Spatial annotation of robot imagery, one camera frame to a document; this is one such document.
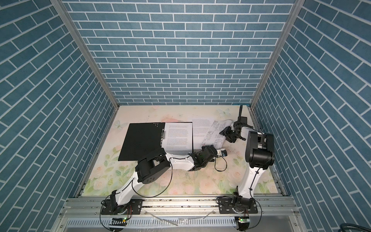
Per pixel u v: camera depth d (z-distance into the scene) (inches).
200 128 42.6
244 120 33.2
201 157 29.0
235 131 31.0
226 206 28.9
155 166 22.8
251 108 49.2
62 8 27.8
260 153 21.6
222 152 31.7
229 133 35.9
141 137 40.3
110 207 25.0
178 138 40.1
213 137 39.8
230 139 36.3
